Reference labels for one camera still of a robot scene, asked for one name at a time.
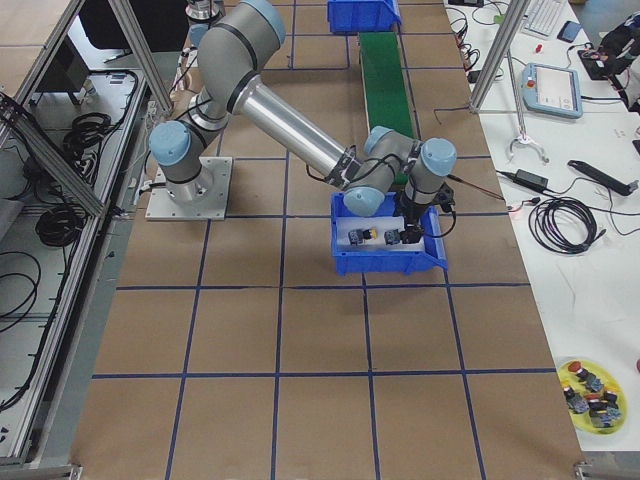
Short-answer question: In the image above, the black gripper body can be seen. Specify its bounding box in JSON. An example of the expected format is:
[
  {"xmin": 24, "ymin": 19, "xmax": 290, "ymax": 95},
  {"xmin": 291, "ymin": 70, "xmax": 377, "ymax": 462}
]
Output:
[{"xmin": 397, "ymin": 197, "xmax": 434, "ymax": 244}]

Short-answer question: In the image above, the yellow push button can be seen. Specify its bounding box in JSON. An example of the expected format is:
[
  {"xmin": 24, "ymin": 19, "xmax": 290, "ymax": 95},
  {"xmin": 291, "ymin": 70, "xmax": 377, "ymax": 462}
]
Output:
[{"xmin": 347, "ymin": 228, "xmax": 378, "ymax": 246}]

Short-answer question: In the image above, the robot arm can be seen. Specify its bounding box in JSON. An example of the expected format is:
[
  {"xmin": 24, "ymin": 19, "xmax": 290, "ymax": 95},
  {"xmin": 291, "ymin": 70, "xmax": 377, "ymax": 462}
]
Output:
[
  {"xmin": 185, "ymin": 0, "xmax": 225, "ymax": 48},
  {"xmin": 149, "ymin": 1, "xmax": 457, "ymax": 244}
]

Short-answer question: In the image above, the yellow plate of buttons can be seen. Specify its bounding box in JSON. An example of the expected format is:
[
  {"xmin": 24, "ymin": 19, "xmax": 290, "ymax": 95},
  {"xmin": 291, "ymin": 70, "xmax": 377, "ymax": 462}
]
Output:
[{"xmin": 557, "ymin": 359, "xmax": 628, "ymax": 435}]

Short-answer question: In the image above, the white foam pad right bin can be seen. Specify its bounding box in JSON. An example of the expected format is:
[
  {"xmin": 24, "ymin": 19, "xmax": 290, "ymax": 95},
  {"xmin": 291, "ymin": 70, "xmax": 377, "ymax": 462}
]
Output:
[{"xmin": 334, "ymin": 216, "xmax": 425, "ymax": 253}]

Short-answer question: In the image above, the right blue bin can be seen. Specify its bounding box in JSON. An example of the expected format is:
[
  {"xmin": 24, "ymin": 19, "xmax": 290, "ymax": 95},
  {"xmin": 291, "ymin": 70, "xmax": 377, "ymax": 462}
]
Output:
[{"xmin": 331, "ymin": 193, "xmax": 448, "ymax": 275}]

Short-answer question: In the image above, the blue bin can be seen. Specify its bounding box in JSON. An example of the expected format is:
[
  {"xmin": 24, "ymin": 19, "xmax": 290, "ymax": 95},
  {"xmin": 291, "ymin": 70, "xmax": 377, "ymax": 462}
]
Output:
[
  {"xmin": 331, "ymin": 193, "xmax": 448, "ymax": 275},
  {"xmin": 327, "ymin": 0, "xmax": 402, "ymax": 34}
]

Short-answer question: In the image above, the green conveyor belt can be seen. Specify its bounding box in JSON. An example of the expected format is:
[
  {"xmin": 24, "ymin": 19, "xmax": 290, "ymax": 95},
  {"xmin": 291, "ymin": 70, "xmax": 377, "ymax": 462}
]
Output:
[{"xmin": 358, "ymin": 31, "xmax": 425, "ymax": 187}]

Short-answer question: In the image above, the black power adapter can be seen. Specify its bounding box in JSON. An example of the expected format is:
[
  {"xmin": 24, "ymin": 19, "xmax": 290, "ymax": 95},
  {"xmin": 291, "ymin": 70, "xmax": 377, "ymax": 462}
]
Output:
[{"xmin": 499, "ymin": 169, "xmax": 548, "ymax": 193}]

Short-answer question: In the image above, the reacher grabber tool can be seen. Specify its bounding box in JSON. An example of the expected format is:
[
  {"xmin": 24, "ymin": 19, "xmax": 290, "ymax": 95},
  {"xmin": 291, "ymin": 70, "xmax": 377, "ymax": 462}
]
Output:
[{"xmin": 504, "ymin": 0, "xmax": 551, "ymax": 164}]

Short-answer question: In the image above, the teach pendant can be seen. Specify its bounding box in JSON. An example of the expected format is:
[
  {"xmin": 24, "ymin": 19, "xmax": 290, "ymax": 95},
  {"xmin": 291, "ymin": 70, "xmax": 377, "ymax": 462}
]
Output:
[{"xmin": 521, "ymin": 63, "xmax": 583, "ymax": 119}]

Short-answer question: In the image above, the left blue bin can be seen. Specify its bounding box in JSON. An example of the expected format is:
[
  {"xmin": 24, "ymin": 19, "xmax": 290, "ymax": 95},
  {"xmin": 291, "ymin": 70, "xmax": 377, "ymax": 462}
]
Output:
[{"xmin": 327, "ymin": 0, "xmax": 402, "ymax": 34}]

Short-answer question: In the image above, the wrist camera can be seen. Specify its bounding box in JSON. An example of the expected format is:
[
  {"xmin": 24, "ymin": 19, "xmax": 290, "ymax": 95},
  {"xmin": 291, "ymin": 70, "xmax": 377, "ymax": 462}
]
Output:
[{"xmin": 435, "ymin": 182, "xmax": 455, "ymax": 213}]

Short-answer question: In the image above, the red black conveyor wire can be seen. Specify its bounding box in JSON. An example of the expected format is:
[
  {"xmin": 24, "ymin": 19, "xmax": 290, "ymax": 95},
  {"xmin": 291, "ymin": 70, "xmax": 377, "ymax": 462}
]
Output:
[{"xmin": 447, "ymin": 172, "xmax": 506, "ymax": 201}]

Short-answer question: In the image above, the coiled black cable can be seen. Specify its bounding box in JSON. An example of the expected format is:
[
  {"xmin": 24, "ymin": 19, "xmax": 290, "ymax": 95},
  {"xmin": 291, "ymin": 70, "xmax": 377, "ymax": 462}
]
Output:
[{"xmin": 528, "ymin": 197, "xmax": 609, "ymax": 255}]

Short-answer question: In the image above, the aluminium frame post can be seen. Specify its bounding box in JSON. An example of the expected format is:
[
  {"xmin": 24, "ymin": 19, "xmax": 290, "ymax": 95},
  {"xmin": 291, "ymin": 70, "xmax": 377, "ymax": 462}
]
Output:
[{"xmin": 469, "ymin": 0, "xmax": 530, "ymax": 113}]

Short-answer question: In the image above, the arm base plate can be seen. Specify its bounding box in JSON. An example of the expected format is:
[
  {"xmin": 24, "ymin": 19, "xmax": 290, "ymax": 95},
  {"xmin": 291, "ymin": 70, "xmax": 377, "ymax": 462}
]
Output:
[{"xmin": 146, "ymin": 156, "xmax": 233, "ymax": 221}]

